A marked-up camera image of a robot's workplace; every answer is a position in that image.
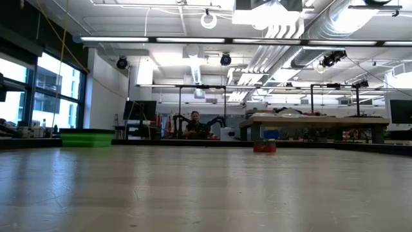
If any yellow cable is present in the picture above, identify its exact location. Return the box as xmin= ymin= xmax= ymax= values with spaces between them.
xmin=34 ymin=0 xmax=90 ymax=139

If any white coiled ceiling cable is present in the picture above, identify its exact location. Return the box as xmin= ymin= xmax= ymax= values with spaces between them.
xmin=200 ymin=12 xmax=218 ymax=30

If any black background station frame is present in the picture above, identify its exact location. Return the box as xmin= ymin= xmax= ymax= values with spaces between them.
xmin=177 ymin=84 xmax=227 ymax=140
xmin=309 ymin=82 xmax=362 ymax=118

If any person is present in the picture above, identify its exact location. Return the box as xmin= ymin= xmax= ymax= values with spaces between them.
xmin=183 ymin=110 xmax=211 ymax=140

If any green plastic bin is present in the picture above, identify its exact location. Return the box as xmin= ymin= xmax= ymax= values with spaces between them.
xmin=59 ymin=128 xmax=116 ymax=149

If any black metal table frame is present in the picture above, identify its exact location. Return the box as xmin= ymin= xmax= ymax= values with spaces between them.
xmin=0 ymin=137 xmax=412 ymax=157

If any red ribbed block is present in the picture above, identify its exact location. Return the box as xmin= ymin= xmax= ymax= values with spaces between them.
xmin=252 ymin=139 xmax=277 ymax=154

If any black monitor desk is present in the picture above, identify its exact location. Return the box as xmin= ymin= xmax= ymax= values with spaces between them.
xmin=113 ymin=120 xmax=162 ymax=140

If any overhead light bar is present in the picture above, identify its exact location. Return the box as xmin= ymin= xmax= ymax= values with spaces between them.
xmin=73 ymin=35 xmax=412 ymax=47

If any silver ventilation duct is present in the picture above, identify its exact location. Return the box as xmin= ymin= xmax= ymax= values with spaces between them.
xmin=290 ymin=0 xmax=388 ymax=70

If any wooden workbench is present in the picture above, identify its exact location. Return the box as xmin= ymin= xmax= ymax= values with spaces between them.
xmin=238 ymin=115 xmax=391 ymax=145

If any white cloth pile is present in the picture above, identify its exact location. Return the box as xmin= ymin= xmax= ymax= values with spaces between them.
xmin=252 ymin=107 xmax=330 ymax=118

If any white box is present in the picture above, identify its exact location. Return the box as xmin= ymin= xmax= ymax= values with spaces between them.
xmin=220 ymin=126 xmax=236 ymax=142

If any black computer monitor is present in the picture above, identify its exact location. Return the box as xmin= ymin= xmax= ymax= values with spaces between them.
xmin=122 ymin=100 xmax=158 ymax=122
xmin=389 ymin=99 xmax=412 ymax=125

